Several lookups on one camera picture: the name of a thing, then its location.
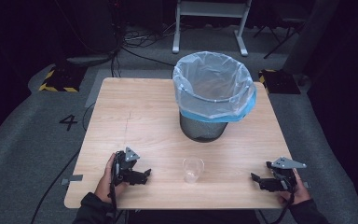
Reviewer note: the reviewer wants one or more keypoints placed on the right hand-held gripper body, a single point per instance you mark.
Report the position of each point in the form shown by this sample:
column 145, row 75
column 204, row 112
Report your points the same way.
column 284, row 179

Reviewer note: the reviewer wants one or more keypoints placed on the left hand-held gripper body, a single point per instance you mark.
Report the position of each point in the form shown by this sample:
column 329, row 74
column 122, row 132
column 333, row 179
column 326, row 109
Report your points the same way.
column 122, row 165

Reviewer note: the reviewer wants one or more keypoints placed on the person's right hand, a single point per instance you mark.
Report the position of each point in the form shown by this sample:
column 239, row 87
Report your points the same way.
column 301, row 193

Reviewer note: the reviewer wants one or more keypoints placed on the person's left hand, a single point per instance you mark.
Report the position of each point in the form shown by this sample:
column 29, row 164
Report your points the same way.
column 104, row 186

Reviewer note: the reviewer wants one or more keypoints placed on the clear plastic cup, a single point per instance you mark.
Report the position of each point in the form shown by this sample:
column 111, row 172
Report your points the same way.
column 193, row 169

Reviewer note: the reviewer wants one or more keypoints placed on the grey tape strip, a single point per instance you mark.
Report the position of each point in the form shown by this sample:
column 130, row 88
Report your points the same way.
column 73, row 179

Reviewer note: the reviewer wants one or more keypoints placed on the black mesh waste bin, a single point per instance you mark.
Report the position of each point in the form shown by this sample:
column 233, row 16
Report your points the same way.
column 202, row 129

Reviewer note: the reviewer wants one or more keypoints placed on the yellow black striped base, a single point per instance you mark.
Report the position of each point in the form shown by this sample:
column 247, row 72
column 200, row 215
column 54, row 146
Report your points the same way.
column 63, row 81
column 281, row 82

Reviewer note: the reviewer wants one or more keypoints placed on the translucent plastic bin bag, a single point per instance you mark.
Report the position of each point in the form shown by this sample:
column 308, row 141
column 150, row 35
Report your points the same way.
column 213, row 84

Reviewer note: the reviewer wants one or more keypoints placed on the black folding stand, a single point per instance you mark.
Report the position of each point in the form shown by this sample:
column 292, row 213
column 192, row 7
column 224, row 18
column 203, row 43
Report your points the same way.
column 281, row 28

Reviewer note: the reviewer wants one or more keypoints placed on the white metal stand frame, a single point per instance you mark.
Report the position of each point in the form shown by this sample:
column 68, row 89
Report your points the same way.
column 209, row 9

